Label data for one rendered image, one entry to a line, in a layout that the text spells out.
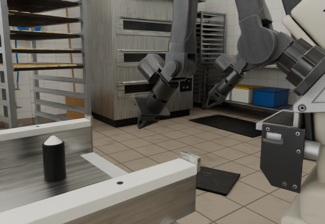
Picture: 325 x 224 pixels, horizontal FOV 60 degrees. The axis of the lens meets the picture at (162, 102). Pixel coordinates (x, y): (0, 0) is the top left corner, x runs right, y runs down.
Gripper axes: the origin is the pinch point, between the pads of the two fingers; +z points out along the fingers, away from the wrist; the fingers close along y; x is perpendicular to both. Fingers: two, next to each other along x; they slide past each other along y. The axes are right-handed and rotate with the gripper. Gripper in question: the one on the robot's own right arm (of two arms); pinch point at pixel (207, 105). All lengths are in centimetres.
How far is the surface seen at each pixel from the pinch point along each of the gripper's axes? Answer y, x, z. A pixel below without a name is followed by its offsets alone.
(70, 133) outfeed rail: 74, -18, -7
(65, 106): -27, -67, 78
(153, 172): 88, -2, -25
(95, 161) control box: 76, -10, -8
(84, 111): -21, -52, 65
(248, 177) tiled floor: -107, 70, 67
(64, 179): 84, -11, -9
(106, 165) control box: 77, -8, -10
